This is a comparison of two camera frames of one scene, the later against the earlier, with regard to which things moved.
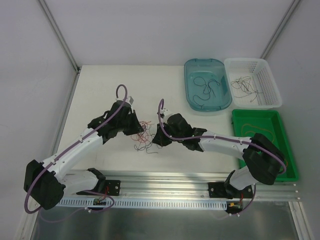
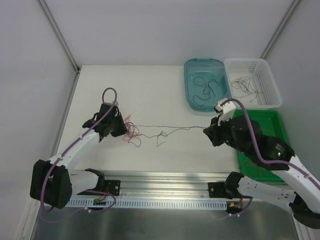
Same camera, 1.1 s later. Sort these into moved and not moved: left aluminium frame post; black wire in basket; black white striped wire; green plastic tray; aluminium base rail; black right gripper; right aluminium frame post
Moved: black right gripper
Not moved: green plastic tray; black wire in basket; black white striped wire; right aluminium frame post; left aluminium frame post; aluminium base rail
